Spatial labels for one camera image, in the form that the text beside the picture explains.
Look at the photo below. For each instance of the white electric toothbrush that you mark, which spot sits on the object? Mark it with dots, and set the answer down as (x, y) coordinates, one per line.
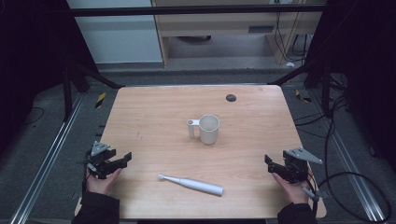
(194, 184)

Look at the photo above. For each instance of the aluminium floor rail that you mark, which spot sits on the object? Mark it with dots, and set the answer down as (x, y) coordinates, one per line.
(46, 161)
(348, 161)

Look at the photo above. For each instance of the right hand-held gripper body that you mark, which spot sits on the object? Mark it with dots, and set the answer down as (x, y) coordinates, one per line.
(298, 163)

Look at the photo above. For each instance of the black metal stand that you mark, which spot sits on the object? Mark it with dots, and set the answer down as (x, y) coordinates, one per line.
(67, 90)
(325, 90)

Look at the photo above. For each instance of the person's right hand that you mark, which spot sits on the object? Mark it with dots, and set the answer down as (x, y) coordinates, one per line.
(294, 191)

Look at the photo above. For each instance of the black horizontal frame bar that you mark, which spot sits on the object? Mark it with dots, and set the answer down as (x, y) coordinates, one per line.
(186, 11)

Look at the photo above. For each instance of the dark round table grommet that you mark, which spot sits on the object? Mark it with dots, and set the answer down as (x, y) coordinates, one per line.
(231, 98)

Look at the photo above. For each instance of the light wooden desk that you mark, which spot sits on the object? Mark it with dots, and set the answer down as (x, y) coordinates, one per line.
(218, 23)

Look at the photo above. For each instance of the yellow black striped tape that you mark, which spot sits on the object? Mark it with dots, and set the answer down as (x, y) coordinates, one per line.
(302, 97)
(100, 99)

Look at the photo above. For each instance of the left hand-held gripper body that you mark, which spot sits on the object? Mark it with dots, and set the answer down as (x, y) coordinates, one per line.
(99, 152)

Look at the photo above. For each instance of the person's left hand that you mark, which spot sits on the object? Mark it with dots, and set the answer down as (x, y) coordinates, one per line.
(101, 183)

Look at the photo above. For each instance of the black curtain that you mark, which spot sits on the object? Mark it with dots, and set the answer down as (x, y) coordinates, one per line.
(367, 77)
(31, 62)

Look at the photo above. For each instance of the white cabinet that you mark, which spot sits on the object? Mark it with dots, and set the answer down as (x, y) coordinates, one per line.
(120, 40)

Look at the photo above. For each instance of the small white floor object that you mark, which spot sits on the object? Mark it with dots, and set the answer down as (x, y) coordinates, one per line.
(290, 64)

